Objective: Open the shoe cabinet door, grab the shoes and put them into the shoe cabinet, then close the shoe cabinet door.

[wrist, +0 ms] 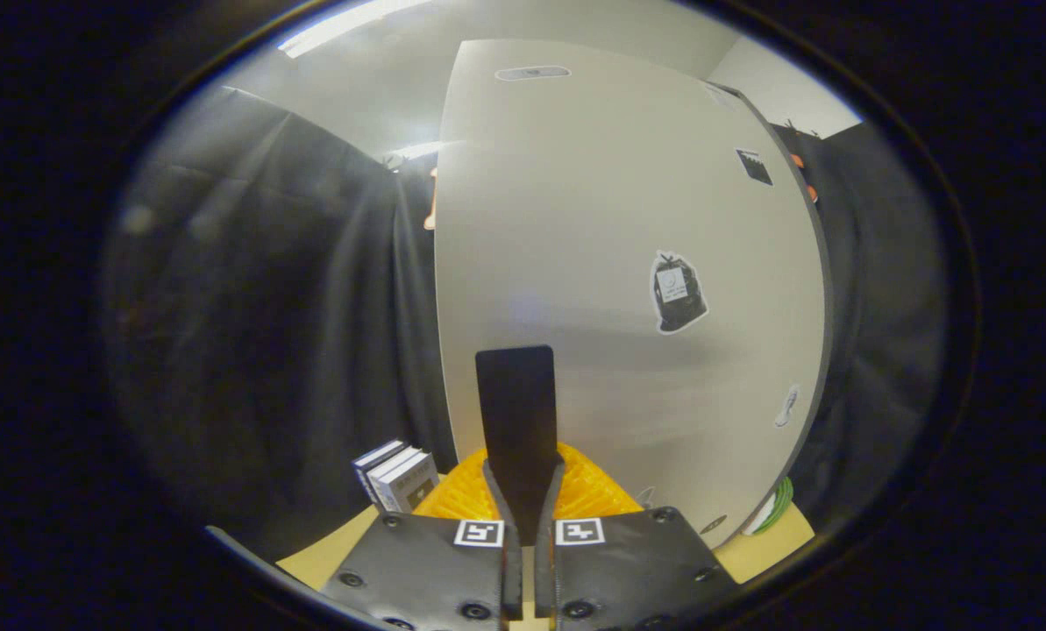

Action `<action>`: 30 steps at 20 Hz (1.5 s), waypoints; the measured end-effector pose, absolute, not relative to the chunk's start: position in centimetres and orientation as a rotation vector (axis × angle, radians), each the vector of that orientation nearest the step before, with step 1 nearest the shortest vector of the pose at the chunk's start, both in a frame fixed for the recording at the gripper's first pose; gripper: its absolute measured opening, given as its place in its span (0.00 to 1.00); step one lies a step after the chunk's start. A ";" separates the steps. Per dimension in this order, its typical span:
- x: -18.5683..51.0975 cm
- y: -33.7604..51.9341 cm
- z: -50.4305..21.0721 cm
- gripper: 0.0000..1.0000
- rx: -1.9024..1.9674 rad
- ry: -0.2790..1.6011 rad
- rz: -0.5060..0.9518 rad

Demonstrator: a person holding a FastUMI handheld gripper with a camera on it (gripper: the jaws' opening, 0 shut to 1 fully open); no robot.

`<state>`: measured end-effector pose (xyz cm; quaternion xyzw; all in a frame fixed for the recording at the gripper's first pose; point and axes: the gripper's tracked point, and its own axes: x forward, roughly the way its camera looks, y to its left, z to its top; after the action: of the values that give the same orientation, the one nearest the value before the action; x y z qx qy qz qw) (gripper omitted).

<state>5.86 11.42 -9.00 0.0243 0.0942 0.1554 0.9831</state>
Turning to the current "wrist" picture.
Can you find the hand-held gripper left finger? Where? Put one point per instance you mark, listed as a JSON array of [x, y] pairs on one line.
[[498, 412]]

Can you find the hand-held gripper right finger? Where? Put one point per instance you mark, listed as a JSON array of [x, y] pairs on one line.
[[537, 412]]

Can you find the white shoe cabinet door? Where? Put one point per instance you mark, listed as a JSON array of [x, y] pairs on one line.
[[575, 219]]

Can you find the small blue and white box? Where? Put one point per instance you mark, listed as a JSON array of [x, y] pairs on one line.
[[377, 456], [397, 464], [416, 485]]

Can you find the black backdrop cloth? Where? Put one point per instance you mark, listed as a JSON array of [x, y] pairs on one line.
[[882, 333], [259, 333]]

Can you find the green and white striped object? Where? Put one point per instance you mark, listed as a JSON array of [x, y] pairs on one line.
[[775, 508]]

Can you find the long ceiling light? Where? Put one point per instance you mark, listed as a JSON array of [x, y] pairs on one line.
[[417, 151]]

